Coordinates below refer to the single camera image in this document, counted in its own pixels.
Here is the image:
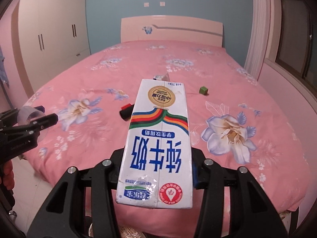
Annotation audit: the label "clear tape roll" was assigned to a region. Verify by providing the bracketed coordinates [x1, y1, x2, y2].
[17, 105, 49, 143]

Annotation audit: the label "black sock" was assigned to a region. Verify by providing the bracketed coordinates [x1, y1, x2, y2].
[119, 108, 133, 121]

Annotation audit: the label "white milk carton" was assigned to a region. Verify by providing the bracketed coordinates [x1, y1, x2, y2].
[116, 79, 193, 209]

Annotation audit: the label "green foam cube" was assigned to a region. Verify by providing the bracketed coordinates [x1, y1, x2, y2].
[199, 86, 208, 96]

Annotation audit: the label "small blue white carton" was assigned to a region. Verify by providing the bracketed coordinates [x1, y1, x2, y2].
[153, 73, 170, 82]

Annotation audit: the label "red block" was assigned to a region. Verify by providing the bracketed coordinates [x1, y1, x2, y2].
[121, 103, 134, 110]

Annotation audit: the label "left hand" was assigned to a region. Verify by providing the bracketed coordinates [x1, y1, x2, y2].
[1, 160, 14, 190]

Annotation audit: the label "blue hanging clothes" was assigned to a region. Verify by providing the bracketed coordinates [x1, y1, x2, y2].
[0, 48, 10, 88]

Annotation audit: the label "white wardrobe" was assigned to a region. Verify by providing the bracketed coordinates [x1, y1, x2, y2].
[11, 0, 91, 97]

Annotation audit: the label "pink floral bed cover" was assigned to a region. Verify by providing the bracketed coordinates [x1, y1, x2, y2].
[25, 40, 310, 213]

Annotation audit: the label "pink wooden headboard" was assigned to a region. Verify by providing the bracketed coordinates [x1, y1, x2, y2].
[120, 15, 223, 47]

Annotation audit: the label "white curtain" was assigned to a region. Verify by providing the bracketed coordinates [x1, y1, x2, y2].
[244, 0, 282, 80]

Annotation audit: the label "dark window frame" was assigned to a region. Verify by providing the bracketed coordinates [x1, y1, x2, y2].
[276, 0, 316, 92]

